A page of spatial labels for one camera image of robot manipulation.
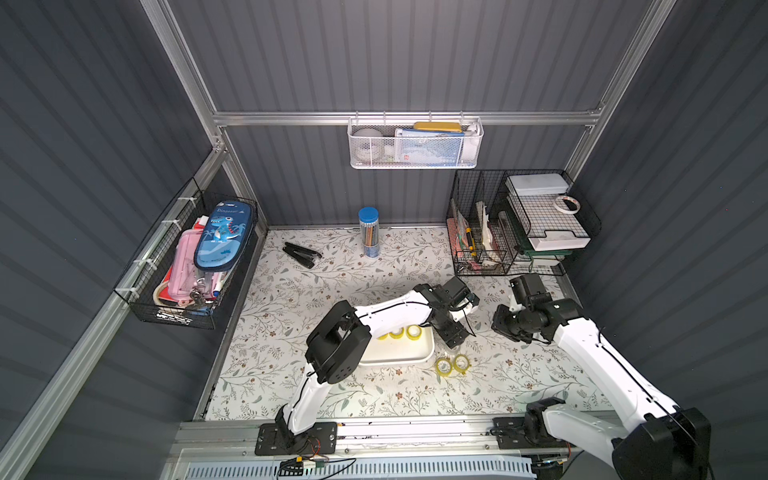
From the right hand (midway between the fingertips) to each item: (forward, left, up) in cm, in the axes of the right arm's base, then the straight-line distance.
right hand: (500, 324), depth 81 cm
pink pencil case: (+2, +77, +20) cm, 80 cm away
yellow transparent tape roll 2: (+1, +29, -11) cm, 31 cm away
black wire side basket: (-5, +81, +23) cm, 85 cm away
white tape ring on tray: (+36, -29, +8) cm, 47 cm away
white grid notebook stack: (+34, -22, +8) cm, 41 cm away
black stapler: (+31, +62, -8) cm, 70 cm away
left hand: (0, +11, -7) cm, 13 cm away
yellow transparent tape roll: (+1, +23, -11) cm, 26 cm away
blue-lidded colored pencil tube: (+33, +38, +3) cm, 50 cm away
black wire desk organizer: (+39, -14, +1) cm, 41 cm away
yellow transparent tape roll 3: (-8, +15, -11) cm, 20 cm away
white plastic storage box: (-3, +27, -12) cm, 30 cm away
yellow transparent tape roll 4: (-6, +11, -11) cm, 17 cm away
